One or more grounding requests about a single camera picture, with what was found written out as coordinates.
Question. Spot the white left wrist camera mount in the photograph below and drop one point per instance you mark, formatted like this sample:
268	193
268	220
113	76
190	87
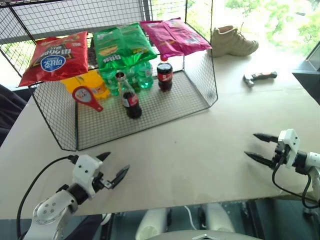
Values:
84	168

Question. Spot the white rounded robot leg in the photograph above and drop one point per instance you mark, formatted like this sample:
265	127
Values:
152	222
218	217

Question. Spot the glass cola bottle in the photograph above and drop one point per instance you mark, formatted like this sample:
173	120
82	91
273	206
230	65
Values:
131	102

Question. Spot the red bottle opener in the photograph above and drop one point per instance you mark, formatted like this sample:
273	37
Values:
83	94

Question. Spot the grey robot torso edge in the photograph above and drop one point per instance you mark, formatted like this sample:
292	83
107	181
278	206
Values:
207	236

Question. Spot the small plastic cola bottle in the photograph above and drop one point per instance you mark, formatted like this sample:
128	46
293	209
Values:
165	75

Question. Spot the green chip bag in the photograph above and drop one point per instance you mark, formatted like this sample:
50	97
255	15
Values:
120	45

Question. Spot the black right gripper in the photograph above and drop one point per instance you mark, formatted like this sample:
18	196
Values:
280	153

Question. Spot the green soda bottle pack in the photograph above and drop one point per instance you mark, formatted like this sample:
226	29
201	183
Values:
140	75

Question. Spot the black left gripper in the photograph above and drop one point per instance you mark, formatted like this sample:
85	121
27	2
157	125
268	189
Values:
101	183

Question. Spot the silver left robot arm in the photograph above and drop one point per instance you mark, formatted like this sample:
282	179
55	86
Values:
53	212

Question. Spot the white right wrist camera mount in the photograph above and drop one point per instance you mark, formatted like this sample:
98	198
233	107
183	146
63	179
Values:
290	143

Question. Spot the yellow snack bag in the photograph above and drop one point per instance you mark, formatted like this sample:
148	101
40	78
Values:
96	85

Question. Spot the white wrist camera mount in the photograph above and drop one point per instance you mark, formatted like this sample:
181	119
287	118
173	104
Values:
290	143
84	168

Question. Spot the red chip bag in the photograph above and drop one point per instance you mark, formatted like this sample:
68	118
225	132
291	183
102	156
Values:
57	58

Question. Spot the pink chip bag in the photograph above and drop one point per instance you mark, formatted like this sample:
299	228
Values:
175	37

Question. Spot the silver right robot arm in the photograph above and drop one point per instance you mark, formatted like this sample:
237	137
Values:
314	165

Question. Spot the black box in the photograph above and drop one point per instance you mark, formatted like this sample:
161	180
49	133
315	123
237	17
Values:
310	77

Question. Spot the beige shoe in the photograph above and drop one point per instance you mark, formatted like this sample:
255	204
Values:
232	42

